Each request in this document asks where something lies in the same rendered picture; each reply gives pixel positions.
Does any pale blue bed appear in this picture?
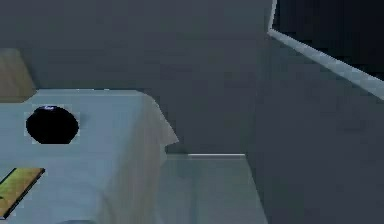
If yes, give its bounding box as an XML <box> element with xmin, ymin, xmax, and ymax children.
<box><xmin>0</xmin><ymin>88</ymin><xmax>180</xmax><ymax>224</ymax></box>

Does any black ball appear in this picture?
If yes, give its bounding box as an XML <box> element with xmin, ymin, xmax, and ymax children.
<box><xmin>25</xmin><ymin>105</ymin><xmax>80</xmax><ymax>145</ymax></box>

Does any dark window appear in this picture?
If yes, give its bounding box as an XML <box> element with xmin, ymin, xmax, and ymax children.
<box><xmin>267</xmin><ymin>0</ymin><xmax>384</xmax><ymax>101</ymax></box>

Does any tan wooden headboard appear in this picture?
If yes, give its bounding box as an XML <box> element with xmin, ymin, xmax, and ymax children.
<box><xmin>0</xmin><ymin>48</ymin><xmax>37</xmax><ymax>104</ymax></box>

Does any yellow book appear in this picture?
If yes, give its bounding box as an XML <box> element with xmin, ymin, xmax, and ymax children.
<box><xmin>0</xmin><ymin>167</ymin><xmax>46</xmax><ymax>220</ymax></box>

